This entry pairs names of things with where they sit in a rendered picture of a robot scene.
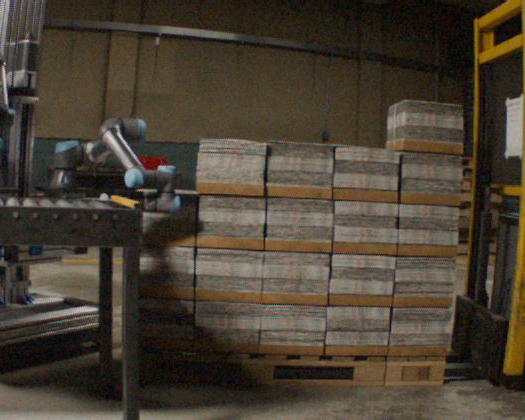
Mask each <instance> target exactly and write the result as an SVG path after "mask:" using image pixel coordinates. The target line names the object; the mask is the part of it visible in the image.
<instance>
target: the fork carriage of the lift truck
mask: <svg viewBox="0 0 525 420"><path fill-rule="evenodd" d="M504 323H505V318H504V317H503V316H501V315H500V314H496V312H494V311H492V310H491V309H488V308H487V307H485V306H483V305H482V304H480V303H477V302H476V301H474V300H472V299H471V298H470V297H468V296H465V295H463V296H458V295H457V297H456V302H455V311H454V325H453V328H452V339H451V350H454V351H459V352H460V353H462V354H463V356H464V358H463V359H464V360H465V361H466V362H467V363H474V364H475V365H476V366H477V367H479V369H478V373H480V374H481V375H482V376H483V377H484V378H486V379H487V380H488V381H489V380H492V379H495V380H497V374H498V369H499V361H500V354H501V349H502V336H503V333H504Z"/></svg>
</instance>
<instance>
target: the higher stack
mask: <svg viewBox="0 0 525 420"><path fill-rule="evenodd" d="M389 109H390V110H389V117H388V119H387V120H388V122H387V135H388V141H387V143H389V142H393V141H396V142H397V141H402V140H413V141H432V142H434V143H450V144H463V142H464V137H463V134H464V131H465V130H463V121H464V119H463V109H464V106H461V105H452V104H444V103H436V102H421V101H415V100H405V101H402V102H401V103H399V104H398V103H397V104H394V105H393V106H391V107H390V108H389ZM396 151H398V152H399V161H400V162H399V165H396V166H399V172H398V176H399V177H398V181H397V183H398V184H397V192H406V193H413V194H425V195H445V196H460V195H461V194H462V189H461V188H463V187H462V186H461V185H462V180H463V178H462V164H460V163H462V162H461V161H462V157H457V155H461V154H450V153H444V152H432V151H413V150H401V151H400V150H396ZM459 187H460V188H459ZM394 203H397V204H398V209H397V210H398V211H399V213H398V214H397V215H398V217H397V225H396V229H398V230H399V232H398V243H396V244H397V245H398V250H399V245H400V246H406V245H418V246H435V247H452V248H457V246H458V243H457V241H458V233H457V232H458V227H459V220H458V219H457V218H458V215H459V211H458V210H459V209H458V208H455V207H456V206H447V205H427V204H417V203H408V202H398V201H397V202H394ZM393 256H395V257H396V265H395V267H396V268H395V271H394V278H393V279H394V281H393V285H392V288H393V289H392V296H393V297H410V298H414V297H432V298H441V297H452V295H453V292H454V291H453V289H454V287H453V283H454V280H455V274H456V273H455V272H456V270H455V264H456V260H455V258H453V257H456V256H453V257H438V256H420V255H403V256H402V255H393ZM389 308H390V309H389V310H390V313H389V314H390V315H389V316H388V317H389V320H390V321H389V328H390V329H388V330H389V335H388V336H389V339H388V343H387V345H388V346H389V347H405V346H407V347H424V346H428V347H441V346H447V344H448V342H447V339H448V337H449V336H448V335H449V332H450V328H449V327H450V322H451V319H452V318H451V317H452V314H451V313H452V309H451V308H449V307H440V306H432V307H417V306H406V307H393V306H389ZM383 356H384V357H385V360H386V362H387V365H386V368H385V378H384V384H385V386H396V385H406V386H411V385H427V384H429V385H440V384H443V375H444V374H445V363H446V361H445V359H446V355H444V356H438V355H428V356H415V355H411V356H393V355H392V356H388V355H387V356H386V355H383Z"/></svg>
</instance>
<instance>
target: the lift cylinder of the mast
mask: <svg viewBox="0 0 525 420"><path fill-rule="evenodd" d="M491 193H499V187H486V190H485V209H484V212H481V231H480V245H479V260H478V273H477V280H476V288H475V301H476V302H477V303H480V304H482V305H483V306H484V297H485V292H486V283H487V269H488V256H489V242H490V229H491V220H492V212H490V208H491ZM509 281H512V279H511V278H510V279H509V280H507V281H506V283H505V284H504V286H503V289H502V293H501V297H500V300H499V302H498V305H497V307H496V309H495V312H496V313H497V311H498V308H499V306H500V304H501V301H502V299H503V297H504V294H505V291H506V288H507V285H508V283H509Z"/></svg>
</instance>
